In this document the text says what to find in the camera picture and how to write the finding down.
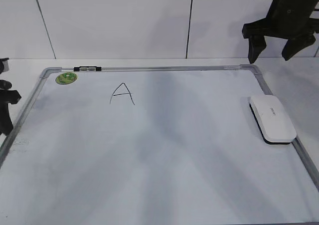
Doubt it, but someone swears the round green magnet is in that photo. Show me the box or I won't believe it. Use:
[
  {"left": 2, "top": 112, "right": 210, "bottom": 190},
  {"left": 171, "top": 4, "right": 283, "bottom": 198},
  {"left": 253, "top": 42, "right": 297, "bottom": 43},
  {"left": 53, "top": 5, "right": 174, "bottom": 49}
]
[{"left": 55, "top": 72, "right": 77, "bottom": 85}]

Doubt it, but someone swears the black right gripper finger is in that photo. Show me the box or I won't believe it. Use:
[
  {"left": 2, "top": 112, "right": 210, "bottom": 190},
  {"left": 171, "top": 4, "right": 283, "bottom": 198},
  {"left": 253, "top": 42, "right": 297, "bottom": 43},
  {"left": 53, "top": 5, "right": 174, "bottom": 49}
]
[
  {"left": 282, "top": 34, "right": 316, "bottom": 61},
  {"left": 248, "top": 35, "right": 267, "bottom": 63}
]

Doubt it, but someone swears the black board hanger clip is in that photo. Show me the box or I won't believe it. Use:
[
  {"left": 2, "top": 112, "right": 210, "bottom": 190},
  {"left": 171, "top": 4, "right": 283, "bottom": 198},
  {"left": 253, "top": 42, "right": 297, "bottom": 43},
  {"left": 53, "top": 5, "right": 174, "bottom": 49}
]
[{"left": 73, "top": 66, "right": 102, "bottom": 72}]

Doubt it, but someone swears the white framed whiteboard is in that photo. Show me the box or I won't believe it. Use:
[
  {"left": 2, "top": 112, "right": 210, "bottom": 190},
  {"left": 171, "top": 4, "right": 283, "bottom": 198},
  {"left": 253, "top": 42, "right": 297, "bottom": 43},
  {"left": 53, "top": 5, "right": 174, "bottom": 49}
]
[{"left": 0, "top": 66, "right": 319, "bottom": 225}]

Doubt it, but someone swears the white whiteboard eraser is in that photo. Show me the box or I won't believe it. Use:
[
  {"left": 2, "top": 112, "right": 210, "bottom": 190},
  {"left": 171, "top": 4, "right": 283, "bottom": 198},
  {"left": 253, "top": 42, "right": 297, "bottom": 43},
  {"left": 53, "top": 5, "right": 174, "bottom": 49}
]
[{"left": 249, "top": 94, "right": 297, "bottom": 145}]

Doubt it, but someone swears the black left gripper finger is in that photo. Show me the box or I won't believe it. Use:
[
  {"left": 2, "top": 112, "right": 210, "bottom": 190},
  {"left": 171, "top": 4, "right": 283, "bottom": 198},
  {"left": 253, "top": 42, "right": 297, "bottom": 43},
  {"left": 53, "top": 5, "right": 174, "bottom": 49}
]
[{"left": 0, "top": 104, "right": 13, "bottom": 136}]

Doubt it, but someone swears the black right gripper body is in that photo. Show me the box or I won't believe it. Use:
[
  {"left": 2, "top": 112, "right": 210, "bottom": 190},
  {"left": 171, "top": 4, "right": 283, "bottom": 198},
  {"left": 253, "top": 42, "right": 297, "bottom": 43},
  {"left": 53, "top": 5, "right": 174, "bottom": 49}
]
[{"left": 242, "top": 0, "right": 319, "bottom": 39}]

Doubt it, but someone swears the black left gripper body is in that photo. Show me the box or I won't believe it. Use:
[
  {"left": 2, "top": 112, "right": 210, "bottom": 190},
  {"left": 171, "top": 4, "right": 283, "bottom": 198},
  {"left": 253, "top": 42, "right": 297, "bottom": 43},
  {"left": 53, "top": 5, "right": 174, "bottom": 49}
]
[{"left": 0, "top": 80, "right": 21, "bottom": 110}]

